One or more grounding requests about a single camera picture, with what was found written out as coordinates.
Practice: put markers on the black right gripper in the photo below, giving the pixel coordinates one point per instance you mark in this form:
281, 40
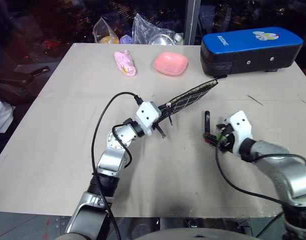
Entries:
229, 140

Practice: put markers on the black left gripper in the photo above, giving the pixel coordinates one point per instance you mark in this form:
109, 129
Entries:
156, 121

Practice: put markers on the green highlighter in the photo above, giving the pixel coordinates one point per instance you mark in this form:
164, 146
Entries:
220, 137

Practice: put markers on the red marker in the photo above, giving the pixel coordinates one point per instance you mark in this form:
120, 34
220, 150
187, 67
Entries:
207, 125

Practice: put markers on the black grid pouch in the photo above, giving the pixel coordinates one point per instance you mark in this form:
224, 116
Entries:
190, 98

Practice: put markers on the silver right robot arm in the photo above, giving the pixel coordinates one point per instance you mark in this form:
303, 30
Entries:
280, 170

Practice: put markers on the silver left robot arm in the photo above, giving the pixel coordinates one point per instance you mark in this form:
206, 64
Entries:
110, 160

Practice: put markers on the thin dark stick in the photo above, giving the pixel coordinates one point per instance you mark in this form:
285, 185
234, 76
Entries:
255, 100

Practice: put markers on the pink plastic bowl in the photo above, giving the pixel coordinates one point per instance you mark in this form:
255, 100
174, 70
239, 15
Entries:
170, 63

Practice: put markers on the pink wrapped toy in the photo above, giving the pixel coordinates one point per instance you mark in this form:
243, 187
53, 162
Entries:
124, 63

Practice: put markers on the shiny metal bowl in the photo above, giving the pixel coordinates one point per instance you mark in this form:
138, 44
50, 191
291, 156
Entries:
161, 40

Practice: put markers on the small white bottle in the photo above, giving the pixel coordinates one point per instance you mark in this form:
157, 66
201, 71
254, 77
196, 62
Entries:
179, 38

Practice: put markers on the purple wrapped item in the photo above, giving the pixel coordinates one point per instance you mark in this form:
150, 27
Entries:
125, 39

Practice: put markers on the blue and black box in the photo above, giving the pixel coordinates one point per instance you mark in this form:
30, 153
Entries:
250, 50

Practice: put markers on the large clear plastic bag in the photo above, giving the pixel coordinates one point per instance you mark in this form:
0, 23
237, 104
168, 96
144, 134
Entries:
145, 28

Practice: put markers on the grey vertical pillar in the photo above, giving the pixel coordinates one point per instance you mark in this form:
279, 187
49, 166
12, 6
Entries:
192, 22

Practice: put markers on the clear bag with yellow item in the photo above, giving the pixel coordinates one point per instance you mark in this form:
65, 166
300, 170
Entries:
106, 35

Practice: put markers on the grey robot torso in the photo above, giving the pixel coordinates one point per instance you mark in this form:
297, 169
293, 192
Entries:
168, 235

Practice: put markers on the black chair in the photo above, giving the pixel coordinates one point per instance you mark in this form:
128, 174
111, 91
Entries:
15, 82

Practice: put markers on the white cloth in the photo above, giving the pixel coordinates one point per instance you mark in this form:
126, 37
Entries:
1, 116

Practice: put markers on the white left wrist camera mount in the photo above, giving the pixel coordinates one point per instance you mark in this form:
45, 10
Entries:
146, 115

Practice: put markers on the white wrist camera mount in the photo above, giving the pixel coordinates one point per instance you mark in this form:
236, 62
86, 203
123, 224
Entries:
240, 130
146, 115

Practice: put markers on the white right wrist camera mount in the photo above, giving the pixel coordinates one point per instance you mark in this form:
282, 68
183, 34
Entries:
240, 130

